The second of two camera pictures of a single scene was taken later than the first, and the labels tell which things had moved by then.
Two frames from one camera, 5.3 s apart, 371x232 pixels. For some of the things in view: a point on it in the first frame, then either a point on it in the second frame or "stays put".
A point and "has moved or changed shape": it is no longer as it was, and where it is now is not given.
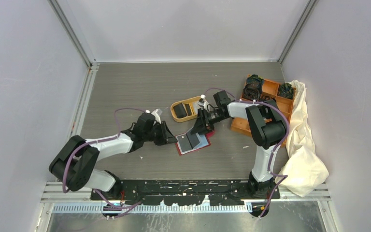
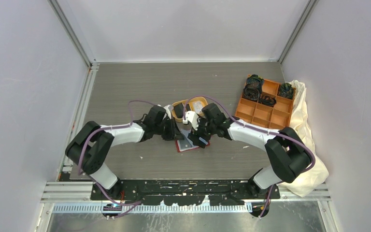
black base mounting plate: x=185 y=193 stays put
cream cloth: x=305 y=170 stays put
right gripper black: x=203 y=123 to x=194 y=135
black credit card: x=184 y=142 has moved or changed shape
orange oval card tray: x=185 y=109 stays put
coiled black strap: x=267 y=97 stays put
